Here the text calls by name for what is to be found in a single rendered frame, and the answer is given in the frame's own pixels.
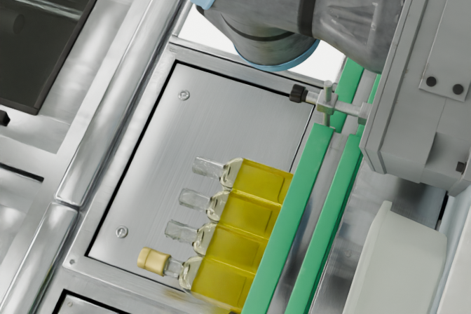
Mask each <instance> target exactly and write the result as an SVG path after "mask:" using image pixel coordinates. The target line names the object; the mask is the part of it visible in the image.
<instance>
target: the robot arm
mask: <svg viewBox="0 0 471 314"><path fill-rule="evenodd" d="M190 1H191V2H192V3H193V4H195V7H196V10H197V11H198V12H199V13H200V14H201V15H202V16H203V17H204V18H205V19H206V20H207V21H209V22H210V23H211V24H212V25H213V26H215V27H216V28H217V29H218V30H219V31H220V32H221V33H222V34H223V35H224V36H226V37H227V38H228V39H229V40H230V41H231V42H232V43H233V47H234V48H235V51H236V52H237V54H238V55H239V56H240V57H241V58H242V59H243V60H244V61H246V62H247V63H248V64H250V65H252V66H253V67H255V68H257V69H260V70H264V71H285V70H288V69H292V68H294V67H296V66H298V65H300V64H301V63H303V62H305V61H306V60H307V59H308V58H309V57H310V56H311V55H312V54H313V53H314V52H315V50H316V49H317V47H318V46H319V44H320V41H324V42H326V43H328V44H329V45H330V46H332V47H333V48H335V49H337V50H338V51H339V52H341V53H343V54H344V55H345V56H347V57H349V58H350V59H351V60H353V61H354V62H356V63H358V64H359V65H360V66H362V67H364V68H365V69H366V70H368V71H370V72H372V73H375V74H380V75H381V74H382V72H383V68H384V66H385V61H386V59H387V56H388V53H389V50H390V46H391V43H392V41H393V37H394V35H395V31H396V28H397V24H398V22H399V19H400V16H401V12H402V9H403V6H404V2H405V0H190Z"/></svg>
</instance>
